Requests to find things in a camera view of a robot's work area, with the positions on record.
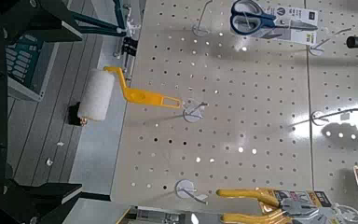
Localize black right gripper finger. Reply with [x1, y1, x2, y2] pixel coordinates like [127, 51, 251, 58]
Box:
[8, 179, 84, 224]
[7, 0, 84, 45]

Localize white pegboard hook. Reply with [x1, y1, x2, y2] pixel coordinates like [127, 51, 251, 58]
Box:
[192, 0, 214, 37]
[174, 179, 209, 205]
[309, 27, 353, 57]
[310, 106, 358, 127]
[332, 203, 358, 224]
[182, 98, 209, 123]

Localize beige pegboard panel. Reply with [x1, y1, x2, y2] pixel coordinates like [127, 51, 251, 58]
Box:
[110, 0, 315, 216]
[304, 0, 358, 224]

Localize blue scissors on card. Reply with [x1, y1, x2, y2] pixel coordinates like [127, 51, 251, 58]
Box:
[229, 0, 320, 46]

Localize yellow handled pliers on card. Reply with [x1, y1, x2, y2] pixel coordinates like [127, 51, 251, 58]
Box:
[215, 188, 339, 224]

